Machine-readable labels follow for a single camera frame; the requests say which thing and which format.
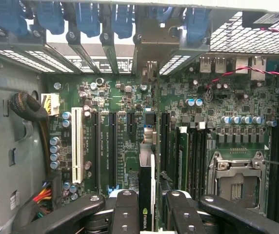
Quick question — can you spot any short black expansion slot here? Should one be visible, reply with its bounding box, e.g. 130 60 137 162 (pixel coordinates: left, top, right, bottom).
127 112 135 135

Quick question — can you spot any silver USB port block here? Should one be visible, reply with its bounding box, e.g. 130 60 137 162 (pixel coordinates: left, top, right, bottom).
199 56 227 74

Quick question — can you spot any long PCIe expansion slot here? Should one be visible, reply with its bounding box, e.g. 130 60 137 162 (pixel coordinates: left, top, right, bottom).
92 112 101 193
161 112 171 171
108 112 118 195

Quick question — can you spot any coloured power wire bundle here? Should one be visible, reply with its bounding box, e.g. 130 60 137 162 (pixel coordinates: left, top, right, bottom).
32 181 55 219

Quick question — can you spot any black sleeved cable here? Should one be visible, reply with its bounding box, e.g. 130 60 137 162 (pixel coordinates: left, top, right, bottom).
8 92 49 121

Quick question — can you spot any white PCI slot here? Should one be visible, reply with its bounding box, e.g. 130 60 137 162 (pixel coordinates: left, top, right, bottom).
71 107 84 184

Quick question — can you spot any silver network port block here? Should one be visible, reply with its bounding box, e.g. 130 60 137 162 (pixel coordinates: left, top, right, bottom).
250 56 267 81

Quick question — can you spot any green motherboard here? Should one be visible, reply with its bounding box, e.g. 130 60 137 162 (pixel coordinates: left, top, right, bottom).
45 56 279 220

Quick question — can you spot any blue card retention latch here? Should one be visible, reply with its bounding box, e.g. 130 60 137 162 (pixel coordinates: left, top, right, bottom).
36 0 65 35
112 0 134 39
185 7 210 46
75 0 101 38
148 6 174 25
0 0 28 37

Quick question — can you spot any installed dark RAM stick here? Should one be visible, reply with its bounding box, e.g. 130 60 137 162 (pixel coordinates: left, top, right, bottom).
176 126 189 193

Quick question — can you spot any white power connector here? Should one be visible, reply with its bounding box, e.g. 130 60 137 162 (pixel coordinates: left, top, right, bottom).
41 93 60 117

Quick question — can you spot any red black twisted wire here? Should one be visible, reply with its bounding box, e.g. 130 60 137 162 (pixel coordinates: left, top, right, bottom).
204 65 279 102

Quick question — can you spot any black RAM slot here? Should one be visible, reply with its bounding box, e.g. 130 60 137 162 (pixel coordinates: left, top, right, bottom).
195 124 201 195
188 124 196 195
200 124 207 195

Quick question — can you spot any metal CPU socket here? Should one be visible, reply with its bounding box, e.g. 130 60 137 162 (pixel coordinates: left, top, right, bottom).
207 150 268 210

